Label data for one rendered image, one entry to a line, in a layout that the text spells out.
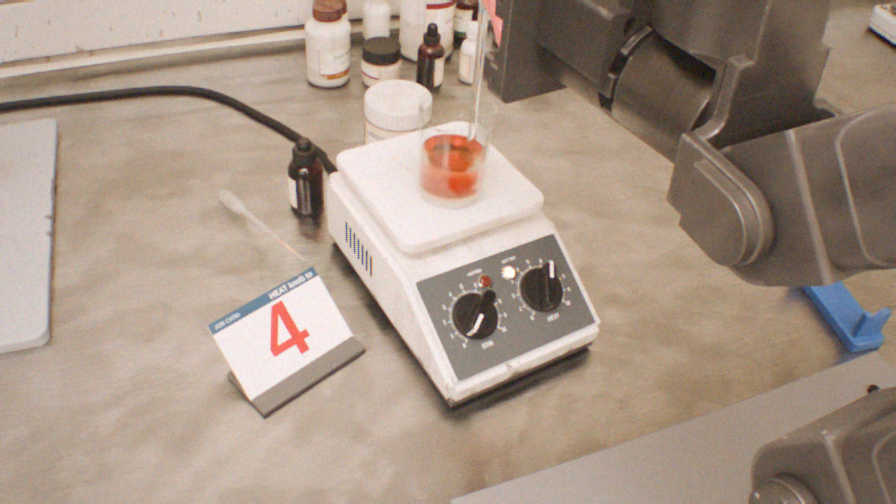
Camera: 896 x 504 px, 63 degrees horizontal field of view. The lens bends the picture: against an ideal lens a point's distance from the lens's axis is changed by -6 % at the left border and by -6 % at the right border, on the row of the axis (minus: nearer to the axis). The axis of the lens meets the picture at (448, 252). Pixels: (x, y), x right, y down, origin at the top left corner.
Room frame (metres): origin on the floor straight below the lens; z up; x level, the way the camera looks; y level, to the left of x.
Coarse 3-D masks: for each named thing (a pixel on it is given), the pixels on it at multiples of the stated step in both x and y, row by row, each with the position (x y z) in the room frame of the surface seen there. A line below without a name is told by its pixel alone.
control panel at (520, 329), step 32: (512, 256) 0.41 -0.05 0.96; (544, 256) 0.42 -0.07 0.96; (448, 288) 0.38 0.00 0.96; (480, 288) 0.38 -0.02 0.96; (512, 288) 0.39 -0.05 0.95; (576, 288) 0.41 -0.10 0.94; (448, 320) 0.36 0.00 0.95; (512, 320) 0.37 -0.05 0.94; (544, 320) 0.38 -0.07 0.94; (576, 320) 0.38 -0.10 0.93; (448, 352) 0.34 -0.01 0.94; (480, 352) 0.34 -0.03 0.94; (512, 352) 0.35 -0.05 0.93
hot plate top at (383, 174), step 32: (352, 160) 0.47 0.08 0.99; (384, 160) 0.48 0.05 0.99; (416, 160) 0.48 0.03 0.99; (384, 192) 0.44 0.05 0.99; (416, 192) 0.44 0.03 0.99; (512, 192) 0.45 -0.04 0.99; (384, 224) 0.41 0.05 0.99; (416, 224) 0.41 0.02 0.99; (448, 224) 0.41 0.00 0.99; (480, 224) 0.42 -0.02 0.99
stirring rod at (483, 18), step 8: (480, 0) 0.46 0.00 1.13; (480, 8) 0.46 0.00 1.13; (480, 16) 0.46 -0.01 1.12; (480, 24) 0.46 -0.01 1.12; (480, 32) 0.46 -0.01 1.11; (480, 40) 0.45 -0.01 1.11; (480, 48) 0.45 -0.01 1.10; (480, 56) 0.45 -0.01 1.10; (480, 64) 0.45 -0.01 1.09; (480, 72) 0.45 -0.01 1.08; (480, 80) 0.45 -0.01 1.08; (472, 88) 0.46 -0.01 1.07; (480, 88) 0.46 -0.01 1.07; (472, 96) 0.45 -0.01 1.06; (472, 104) 0.45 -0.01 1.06; (472, 112) 0.45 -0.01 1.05; (472, 120) 0.45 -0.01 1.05
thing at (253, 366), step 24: (312, 288) 0.39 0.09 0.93; (264, 312) 0.36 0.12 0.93; (288, 312) 0.37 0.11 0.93; (312, 312) 0.38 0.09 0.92; (240, 336) 0.34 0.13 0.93; (264, 336) 0.35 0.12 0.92; (288, 336) 0.35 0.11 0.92; (312, 336) 0.36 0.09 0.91; (240, 360) 0.33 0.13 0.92; (264, 360) 0.33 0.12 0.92; (288, 360) 0.34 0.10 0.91
